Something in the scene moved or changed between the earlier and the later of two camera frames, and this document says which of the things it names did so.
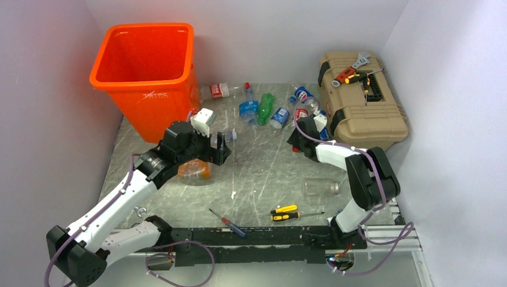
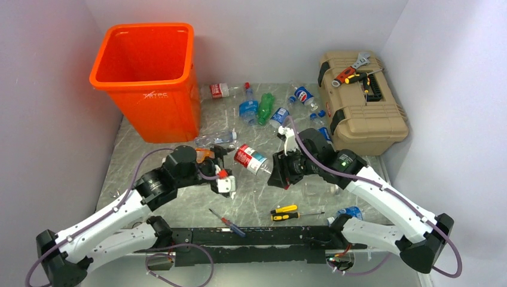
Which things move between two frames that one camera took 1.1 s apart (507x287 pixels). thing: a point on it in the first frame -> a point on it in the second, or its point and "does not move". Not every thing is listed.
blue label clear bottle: x=280 y=118 does not move
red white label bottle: x=299 y=113 -> x=252 y=159
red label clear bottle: x=216 y=91 does not move
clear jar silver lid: x=318 y=187 does not move
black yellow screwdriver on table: x=287 y=216 does not move
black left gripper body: x=199 y=147 -> x=208 y=167
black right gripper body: x=296 y=140 -> x=297 y=165
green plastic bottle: x=266 y=103 does not move
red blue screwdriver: x=232 y=226 does not move
